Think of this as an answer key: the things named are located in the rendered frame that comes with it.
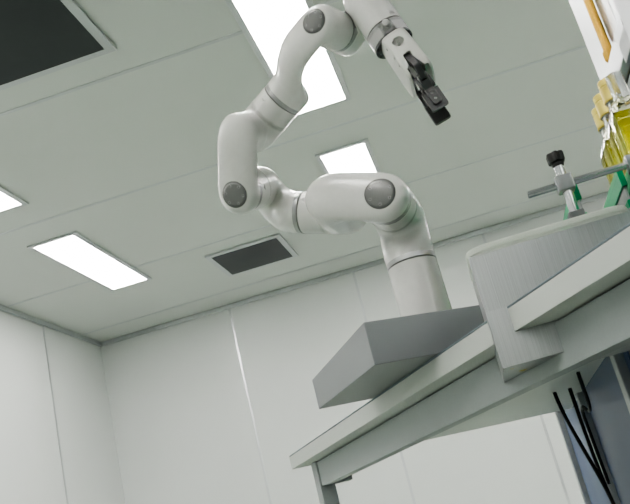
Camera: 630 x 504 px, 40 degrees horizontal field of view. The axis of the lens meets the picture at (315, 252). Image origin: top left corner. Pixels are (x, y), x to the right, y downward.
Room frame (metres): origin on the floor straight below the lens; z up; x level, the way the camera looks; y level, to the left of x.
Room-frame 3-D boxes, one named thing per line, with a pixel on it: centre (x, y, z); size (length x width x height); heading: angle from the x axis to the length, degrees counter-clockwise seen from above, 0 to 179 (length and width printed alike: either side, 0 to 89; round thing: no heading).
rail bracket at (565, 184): (1.29, -0.43, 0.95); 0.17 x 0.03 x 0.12; 82
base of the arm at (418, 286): (1.55, -0.16, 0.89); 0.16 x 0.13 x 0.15; 106
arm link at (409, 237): (1.55, -0.17, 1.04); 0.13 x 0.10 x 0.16; 164
